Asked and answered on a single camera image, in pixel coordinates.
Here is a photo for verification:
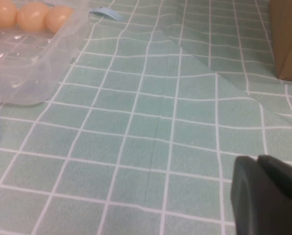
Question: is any green checked tablecloth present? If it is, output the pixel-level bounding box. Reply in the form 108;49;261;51
0;0;292;235

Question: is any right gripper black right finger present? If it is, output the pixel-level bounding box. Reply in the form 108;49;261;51
257;154;292;211

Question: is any light blue plastic fork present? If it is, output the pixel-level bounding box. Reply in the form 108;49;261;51
89;6;124;22

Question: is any clear plastic egg box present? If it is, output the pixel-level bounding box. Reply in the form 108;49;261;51
0;0;91;106

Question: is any tan egg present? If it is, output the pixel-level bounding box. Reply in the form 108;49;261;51
45;6;74;34
16;1;50;32
0;0;19;27

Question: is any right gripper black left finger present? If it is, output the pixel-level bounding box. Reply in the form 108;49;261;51
230;155;292;235

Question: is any brown cardboard box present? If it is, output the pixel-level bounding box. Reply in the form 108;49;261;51
268;0;292;85

